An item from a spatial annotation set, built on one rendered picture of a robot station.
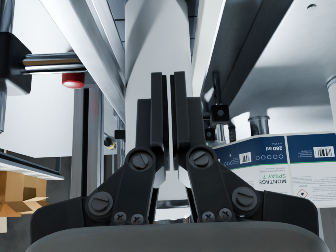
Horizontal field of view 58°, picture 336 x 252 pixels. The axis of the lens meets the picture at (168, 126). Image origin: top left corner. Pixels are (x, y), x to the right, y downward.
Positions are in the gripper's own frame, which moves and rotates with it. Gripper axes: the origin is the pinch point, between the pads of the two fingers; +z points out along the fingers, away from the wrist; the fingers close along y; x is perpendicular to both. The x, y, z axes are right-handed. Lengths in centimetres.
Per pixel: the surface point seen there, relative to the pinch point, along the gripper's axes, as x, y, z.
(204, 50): -5.9, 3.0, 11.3
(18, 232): -452, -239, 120
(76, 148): -32.9, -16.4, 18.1
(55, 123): -54, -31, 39
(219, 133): -30.0, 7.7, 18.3
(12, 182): -219, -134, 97
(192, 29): -7.0, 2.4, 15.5
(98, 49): 1.5, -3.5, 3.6
